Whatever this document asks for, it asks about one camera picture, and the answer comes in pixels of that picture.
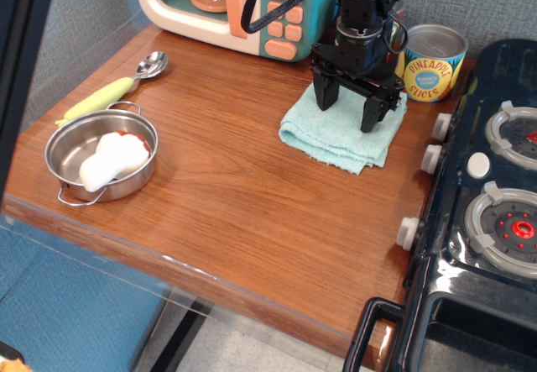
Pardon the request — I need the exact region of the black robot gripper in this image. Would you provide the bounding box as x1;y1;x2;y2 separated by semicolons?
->
311;21;403;133

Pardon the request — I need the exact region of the light blue cloth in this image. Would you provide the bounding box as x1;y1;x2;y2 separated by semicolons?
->
279;85;407;175

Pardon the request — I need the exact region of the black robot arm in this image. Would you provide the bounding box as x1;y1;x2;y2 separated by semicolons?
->
311;0;404;133

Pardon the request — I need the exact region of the white stove knob upper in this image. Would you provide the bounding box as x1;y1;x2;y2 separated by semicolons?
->
431;113;452;142

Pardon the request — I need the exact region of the white stove knob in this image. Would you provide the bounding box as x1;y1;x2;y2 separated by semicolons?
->
431;113;452;142
396;217;420;251
420;144;442;175

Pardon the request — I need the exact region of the tomato sauce can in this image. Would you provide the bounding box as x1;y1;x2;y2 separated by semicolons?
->
331;0;407;69

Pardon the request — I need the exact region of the pineapple slices can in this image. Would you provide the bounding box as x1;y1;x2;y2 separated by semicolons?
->
395;24;468;102

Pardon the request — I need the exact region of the white stove knob middle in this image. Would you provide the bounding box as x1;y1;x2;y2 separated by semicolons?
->
420;144;442;175

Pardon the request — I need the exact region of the white round stove button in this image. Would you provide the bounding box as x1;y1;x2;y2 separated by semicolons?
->
467;152;490;180

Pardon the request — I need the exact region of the white stove knob lower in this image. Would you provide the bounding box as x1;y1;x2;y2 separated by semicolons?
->
396;217;420;251

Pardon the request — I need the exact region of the toy microwave teal and cream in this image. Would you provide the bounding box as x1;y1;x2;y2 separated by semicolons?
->
139;0;337;62

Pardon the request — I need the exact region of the dark blue toy stove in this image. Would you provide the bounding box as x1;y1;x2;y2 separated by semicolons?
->
382;39;536;371

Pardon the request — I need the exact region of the white and brown toy mushroom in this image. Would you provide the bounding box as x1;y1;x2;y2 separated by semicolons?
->
79;131;151;192

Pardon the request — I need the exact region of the small steel pan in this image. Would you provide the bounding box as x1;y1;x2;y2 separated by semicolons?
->
44;103;159;207

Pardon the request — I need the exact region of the orange object at corner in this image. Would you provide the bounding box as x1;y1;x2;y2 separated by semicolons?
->
0;342;33;372

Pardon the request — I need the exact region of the black braided cable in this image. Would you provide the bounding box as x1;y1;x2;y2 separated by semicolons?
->
240;0;324;35

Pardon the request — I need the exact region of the grey upper burner ring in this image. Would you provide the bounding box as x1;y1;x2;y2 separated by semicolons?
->
484;99;537;171

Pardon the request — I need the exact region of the grey burner ring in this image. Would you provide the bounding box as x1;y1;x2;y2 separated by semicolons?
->
463;181;537;280
484;99;537;171

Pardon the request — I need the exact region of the grey lower burner ring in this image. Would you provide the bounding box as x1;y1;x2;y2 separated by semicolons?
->
463;181;537;280

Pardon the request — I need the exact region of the spoon with yellow-green handle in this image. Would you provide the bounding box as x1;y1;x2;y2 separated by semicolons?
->
55;51;168;127

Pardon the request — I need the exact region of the black oven door handle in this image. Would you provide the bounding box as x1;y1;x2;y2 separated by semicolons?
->
342;297;404;372

